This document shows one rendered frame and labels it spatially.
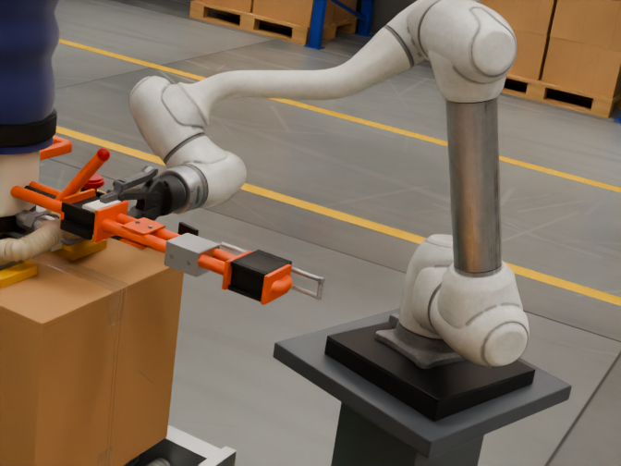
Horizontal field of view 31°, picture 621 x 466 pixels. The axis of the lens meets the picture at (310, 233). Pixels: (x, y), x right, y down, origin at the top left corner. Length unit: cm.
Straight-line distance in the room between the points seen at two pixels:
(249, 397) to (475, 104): 199
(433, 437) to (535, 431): 173
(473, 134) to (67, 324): 85
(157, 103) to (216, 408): 179
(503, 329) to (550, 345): 245
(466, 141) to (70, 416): 91
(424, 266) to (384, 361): 23
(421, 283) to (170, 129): 67
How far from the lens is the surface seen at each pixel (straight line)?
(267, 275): 179
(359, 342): 262
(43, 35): 204
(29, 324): 194
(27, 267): 208
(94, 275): 211
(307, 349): 265
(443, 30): 217
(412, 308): 255
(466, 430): 246
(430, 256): 252
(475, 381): 255
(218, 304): 460
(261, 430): 378
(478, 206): 228
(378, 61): 229
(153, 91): 228
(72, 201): 203
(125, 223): 201
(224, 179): 223
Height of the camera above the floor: 193
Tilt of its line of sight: 21 degrees down
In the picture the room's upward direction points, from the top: 8 degrees clockwise
